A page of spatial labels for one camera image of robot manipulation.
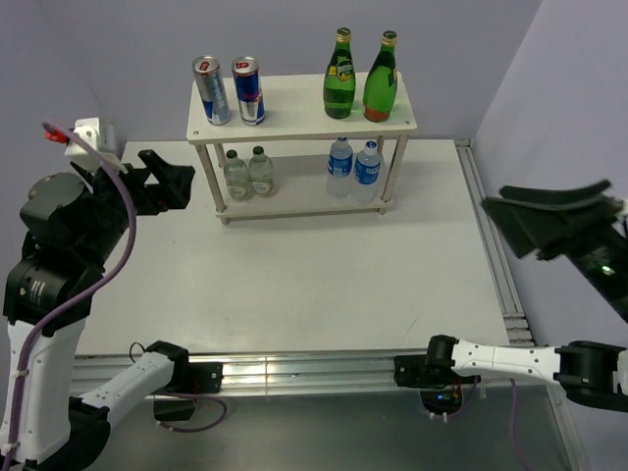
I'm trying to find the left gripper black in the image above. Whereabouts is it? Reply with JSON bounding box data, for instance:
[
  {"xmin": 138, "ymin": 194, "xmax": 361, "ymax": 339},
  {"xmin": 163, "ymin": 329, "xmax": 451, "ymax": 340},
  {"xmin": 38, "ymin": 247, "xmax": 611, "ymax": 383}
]
[{"xmin": 77, "ymin": 146, "xmax": 195, "ymax": 263}]

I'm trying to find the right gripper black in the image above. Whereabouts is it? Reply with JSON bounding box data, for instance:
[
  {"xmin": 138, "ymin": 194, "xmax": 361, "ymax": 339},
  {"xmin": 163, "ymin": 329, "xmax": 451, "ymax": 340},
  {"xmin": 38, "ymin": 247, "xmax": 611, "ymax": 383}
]
[{"xmin": 466, "ymin": 173, "xmax": 628, "ymax": 317}]

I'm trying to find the silver energy drink can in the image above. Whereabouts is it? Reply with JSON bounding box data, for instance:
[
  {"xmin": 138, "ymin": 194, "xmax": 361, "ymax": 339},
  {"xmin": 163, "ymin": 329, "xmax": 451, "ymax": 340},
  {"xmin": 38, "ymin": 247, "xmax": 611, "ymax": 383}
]
[
  {"xmin": 191, "ymin": 56, "xmax": 231, "ymax": 126},
  {"xmin": 232, "ymin": 56, "xmax": 265, "ymax": 126}
]

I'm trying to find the water bottle blue cap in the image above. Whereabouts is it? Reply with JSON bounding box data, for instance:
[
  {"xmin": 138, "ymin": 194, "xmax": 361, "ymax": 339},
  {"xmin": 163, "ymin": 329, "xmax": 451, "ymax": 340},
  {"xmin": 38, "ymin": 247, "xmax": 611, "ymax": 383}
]
[
  {"xmin": 350, "ymin": 140, "xmax": 383, "ymax": 204},
  {"xmin": 326, "ymin": 137, "xmax": 353, "ymax": 199}
]

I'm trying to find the water bottle blue cap front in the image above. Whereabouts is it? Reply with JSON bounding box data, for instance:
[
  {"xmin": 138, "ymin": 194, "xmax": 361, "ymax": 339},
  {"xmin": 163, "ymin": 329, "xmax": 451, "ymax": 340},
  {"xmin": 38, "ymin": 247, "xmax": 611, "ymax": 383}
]
[{"xmin": 326, "ymin": 137, "xmax": 353, "ymax": 199}]

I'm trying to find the green glass bottle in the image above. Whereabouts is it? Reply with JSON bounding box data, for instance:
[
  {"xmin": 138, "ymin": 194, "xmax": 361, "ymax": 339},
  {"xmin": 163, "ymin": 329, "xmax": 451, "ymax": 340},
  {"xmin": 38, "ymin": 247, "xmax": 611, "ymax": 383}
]
[
  {"xmin": 323, "ymin": 26, "xmax": 356, "ymax": 120},
  {"xmin": 363, "ymin": 30, "xmax": 397, "ymax": 123}
]

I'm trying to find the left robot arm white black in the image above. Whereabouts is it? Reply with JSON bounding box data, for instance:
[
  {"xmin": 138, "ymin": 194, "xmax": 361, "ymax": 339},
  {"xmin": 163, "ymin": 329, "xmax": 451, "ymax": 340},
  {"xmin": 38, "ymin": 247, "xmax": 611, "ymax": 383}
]
[{"xmin": 1, "ymin": 149, "xmax": 195, "ymax": 470}]

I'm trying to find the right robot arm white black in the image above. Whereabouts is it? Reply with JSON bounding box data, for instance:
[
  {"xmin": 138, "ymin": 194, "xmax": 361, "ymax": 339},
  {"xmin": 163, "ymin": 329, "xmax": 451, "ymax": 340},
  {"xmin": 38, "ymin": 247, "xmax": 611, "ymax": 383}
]
[{"xmin": 424, "ymin": 180, "xmax": 627, "ymax": 412}]

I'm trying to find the white two-tier wooden shelf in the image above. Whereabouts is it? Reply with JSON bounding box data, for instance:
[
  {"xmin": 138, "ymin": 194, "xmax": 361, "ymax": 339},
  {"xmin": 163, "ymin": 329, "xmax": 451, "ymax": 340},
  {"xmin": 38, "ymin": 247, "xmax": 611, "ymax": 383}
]
[{"xmin": 186, "ymin": 75, "xmax": 417, "ymax": 225}]

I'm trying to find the clear soda water bottle left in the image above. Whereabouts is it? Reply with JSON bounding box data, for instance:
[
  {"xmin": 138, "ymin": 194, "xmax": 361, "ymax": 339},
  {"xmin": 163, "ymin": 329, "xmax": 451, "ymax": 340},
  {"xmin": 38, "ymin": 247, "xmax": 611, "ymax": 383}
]
[{"xmin": 224, "ymin": 149, "xmax": 251, "ymax": 201}]

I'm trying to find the clear soda water bottle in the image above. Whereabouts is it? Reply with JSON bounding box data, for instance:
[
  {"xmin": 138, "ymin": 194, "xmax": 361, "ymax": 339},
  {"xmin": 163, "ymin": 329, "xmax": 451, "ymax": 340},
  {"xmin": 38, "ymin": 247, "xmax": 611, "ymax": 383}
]
[
  {"xmin": 248, "ymin": 145, "xmax": 275, "ymax": 197},
  {"xmin": 224, "ymin": 149, "xmax": 251, "ymax": 201}
]

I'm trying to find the clear soda water bottle right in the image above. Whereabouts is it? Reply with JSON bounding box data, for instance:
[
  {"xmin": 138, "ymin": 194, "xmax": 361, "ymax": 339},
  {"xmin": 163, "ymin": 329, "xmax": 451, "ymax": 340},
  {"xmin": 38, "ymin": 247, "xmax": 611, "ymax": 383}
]
[{"xmin": 248, "ymin": 145, "xmax": 275, "ymax": 197}]

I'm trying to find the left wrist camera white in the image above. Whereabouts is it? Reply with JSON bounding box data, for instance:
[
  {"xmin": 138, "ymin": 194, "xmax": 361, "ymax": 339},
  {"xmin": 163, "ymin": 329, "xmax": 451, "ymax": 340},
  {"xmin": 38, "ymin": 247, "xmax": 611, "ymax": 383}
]
[{"xmin": 42, "ymin": 118, "xmax": 124, "ymax": 174}]

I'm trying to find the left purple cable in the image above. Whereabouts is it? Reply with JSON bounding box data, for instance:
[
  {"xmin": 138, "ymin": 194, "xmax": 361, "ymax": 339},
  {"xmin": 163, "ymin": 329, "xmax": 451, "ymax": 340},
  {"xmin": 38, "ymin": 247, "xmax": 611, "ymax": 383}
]
[{"xmin": 2, "ymin": 120, "xmax": 228, "ymax": 462}]

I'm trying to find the aluminium frame rail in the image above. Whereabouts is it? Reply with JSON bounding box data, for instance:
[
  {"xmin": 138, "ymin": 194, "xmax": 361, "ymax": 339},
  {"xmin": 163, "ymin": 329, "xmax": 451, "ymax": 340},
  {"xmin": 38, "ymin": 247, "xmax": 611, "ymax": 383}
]
[{"xmin": 68, "ymin": 137, "xmax": 590, "ymax": 471}]

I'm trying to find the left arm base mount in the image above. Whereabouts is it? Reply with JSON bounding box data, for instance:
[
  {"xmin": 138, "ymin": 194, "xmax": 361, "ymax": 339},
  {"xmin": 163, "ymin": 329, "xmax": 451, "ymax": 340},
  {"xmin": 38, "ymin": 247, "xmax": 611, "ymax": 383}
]
[{"xmin": 152, "ymin": 362, "xmax": 223, "ymax": 423}]

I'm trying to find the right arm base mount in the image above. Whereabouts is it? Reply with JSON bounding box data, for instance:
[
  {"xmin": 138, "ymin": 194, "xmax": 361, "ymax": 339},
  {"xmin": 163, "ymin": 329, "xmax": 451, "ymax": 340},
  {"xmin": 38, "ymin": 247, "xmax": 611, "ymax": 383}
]
[{"xmin": 393, "ymin": 354, "xmax": 481, "ymax": 423}]

